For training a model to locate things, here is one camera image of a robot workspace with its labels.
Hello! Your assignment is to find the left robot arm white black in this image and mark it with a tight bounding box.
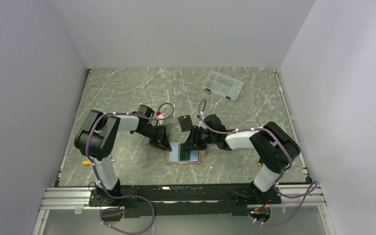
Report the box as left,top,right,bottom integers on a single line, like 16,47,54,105
74,104,172,206

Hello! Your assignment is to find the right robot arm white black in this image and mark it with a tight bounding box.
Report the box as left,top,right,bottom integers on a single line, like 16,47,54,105
179,114,301,203

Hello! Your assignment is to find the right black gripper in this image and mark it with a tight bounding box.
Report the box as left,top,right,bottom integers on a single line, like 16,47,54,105
182,125,216,150

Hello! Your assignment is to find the brown leather card holder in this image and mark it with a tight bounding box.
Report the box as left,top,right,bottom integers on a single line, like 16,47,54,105
165,142,206,164

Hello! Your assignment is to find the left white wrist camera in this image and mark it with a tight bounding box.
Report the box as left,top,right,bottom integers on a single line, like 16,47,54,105
156,111,167,125

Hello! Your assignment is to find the clear plastic organizer box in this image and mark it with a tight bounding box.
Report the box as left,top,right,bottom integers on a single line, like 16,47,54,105
202,71,244,101

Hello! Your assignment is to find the black credit cards stack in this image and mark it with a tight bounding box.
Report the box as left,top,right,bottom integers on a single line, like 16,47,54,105
178,115,192,132

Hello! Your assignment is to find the aluminium frame rail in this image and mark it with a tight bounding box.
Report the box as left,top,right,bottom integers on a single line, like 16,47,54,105
33,184,326,235

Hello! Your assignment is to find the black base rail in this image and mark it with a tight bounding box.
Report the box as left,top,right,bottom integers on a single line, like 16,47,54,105
89,183,282,218

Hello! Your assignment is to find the single black credit card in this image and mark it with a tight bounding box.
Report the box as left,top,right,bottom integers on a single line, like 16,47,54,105
179,143,195,162

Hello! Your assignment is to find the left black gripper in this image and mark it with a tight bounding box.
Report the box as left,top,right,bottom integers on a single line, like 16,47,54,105
138,124,171,152

